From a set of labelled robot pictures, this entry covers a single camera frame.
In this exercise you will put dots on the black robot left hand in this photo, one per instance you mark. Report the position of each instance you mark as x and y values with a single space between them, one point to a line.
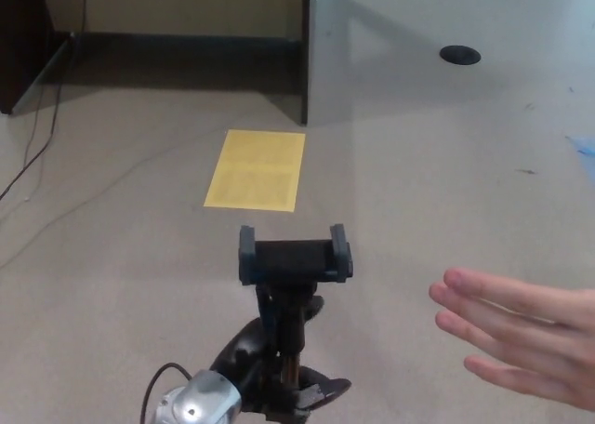
241 352

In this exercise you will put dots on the yellow paper sheet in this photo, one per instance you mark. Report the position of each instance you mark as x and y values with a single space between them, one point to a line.
255 170

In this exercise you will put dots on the dark wooden desk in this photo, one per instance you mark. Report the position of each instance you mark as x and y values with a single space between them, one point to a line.
18 33

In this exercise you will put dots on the person's bare hand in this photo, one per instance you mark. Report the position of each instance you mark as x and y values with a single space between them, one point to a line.
534 335

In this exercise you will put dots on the blue scrap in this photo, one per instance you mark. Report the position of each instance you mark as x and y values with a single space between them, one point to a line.
585 146

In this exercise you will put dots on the black tripod with phone holder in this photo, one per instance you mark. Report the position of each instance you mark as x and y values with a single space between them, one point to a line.
288 259

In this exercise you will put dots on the black round floor cover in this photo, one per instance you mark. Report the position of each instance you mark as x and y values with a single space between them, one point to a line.
460 54

